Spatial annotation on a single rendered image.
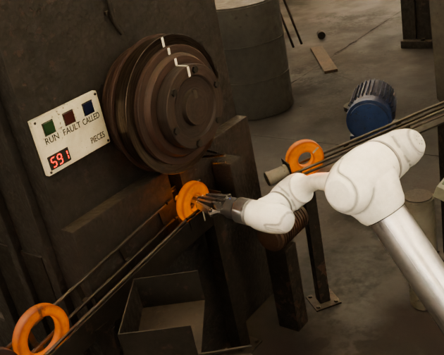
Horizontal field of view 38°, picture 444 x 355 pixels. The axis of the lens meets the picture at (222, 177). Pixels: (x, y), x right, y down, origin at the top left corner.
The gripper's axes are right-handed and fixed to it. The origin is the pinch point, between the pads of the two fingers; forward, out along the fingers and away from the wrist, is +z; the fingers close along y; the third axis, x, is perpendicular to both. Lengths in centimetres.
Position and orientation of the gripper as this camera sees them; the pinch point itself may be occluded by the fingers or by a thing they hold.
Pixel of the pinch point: (192, 198)
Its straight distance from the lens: 234.3
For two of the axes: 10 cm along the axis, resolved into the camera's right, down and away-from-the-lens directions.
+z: -7.9, -1.7, 5.9
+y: 6.0, -4.5, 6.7
